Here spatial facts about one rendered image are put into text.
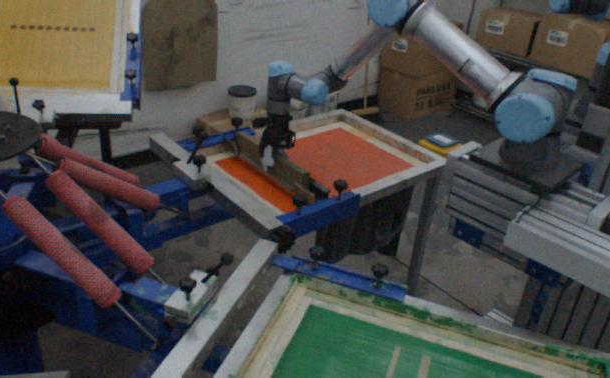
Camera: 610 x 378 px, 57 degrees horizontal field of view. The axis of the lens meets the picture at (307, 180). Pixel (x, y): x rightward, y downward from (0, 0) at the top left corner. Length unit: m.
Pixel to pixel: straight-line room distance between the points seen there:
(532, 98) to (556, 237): 0.34
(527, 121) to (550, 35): 3.47
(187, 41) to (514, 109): 2.82
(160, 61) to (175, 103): 0.37
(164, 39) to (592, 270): 2.97
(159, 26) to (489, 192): 2.62
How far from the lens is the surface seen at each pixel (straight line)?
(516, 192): 1.56
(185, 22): 3.83
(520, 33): 4.95
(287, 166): 1.78
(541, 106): 1.34
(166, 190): 1.66
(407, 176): 1.95
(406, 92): 5.08
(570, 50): 4.73
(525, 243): 1.46
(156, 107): 3.96
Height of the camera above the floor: 1.87
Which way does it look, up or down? 29 degrees down
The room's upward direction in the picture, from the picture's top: 5 degrees clockwise
